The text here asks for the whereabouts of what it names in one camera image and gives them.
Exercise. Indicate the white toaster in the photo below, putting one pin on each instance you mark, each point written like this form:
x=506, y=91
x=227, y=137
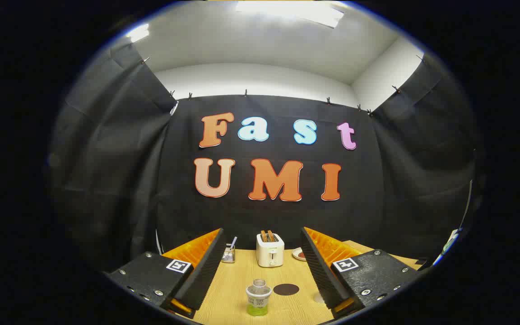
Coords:
x=270, y=253

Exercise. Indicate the wooden table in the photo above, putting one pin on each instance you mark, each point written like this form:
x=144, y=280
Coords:
x=237, y=289

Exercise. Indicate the dark brown round coaster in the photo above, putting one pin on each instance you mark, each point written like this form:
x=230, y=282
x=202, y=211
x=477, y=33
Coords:
x=286, y=289

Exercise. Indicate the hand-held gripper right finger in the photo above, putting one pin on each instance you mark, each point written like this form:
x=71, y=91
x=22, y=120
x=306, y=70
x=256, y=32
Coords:
x=318, y=266

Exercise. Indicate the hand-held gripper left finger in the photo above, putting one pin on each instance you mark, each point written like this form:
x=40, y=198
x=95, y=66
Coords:
x=206, y=266

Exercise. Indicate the white round plate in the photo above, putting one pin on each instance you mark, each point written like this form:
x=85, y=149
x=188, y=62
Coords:
x=295, y=254

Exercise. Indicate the small ceiling light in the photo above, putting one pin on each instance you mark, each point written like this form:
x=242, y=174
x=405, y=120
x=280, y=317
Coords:
x=138, y=33

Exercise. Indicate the large ceiling light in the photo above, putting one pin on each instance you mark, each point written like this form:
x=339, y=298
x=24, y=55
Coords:
x=291, y=11

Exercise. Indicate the black backdrop cloth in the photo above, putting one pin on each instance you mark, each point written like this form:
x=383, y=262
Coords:
x=151, y=180

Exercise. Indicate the white green label juice bottle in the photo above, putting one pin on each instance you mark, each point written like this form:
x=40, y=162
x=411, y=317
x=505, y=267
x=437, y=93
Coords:
x=258, y=298

